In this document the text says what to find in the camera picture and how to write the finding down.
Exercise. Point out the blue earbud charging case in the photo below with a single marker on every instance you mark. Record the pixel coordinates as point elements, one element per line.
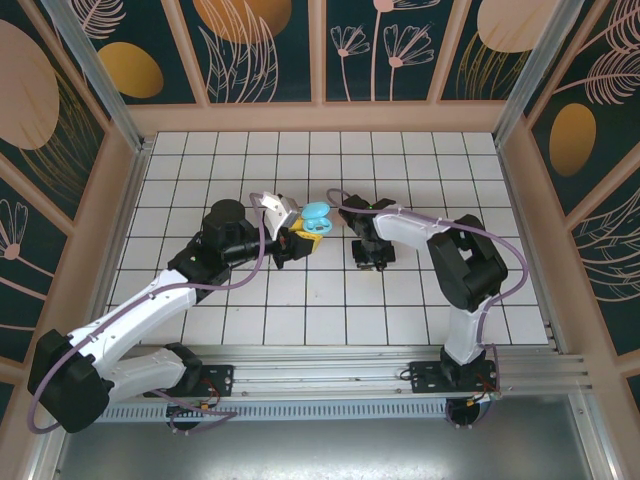
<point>315,210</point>

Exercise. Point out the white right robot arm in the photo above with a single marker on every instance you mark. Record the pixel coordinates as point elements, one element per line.
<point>405,225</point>

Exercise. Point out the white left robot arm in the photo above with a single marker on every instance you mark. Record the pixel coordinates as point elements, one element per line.
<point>140,310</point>

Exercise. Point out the aluminium side rail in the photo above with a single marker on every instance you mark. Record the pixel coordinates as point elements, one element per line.
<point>526,240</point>
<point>119,240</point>

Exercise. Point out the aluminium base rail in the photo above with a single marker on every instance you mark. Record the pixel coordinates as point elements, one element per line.
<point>325,370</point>

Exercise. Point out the aluminium corner post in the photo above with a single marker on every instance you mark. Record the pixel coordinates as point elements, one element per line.
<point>535,75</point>
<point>105,75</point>

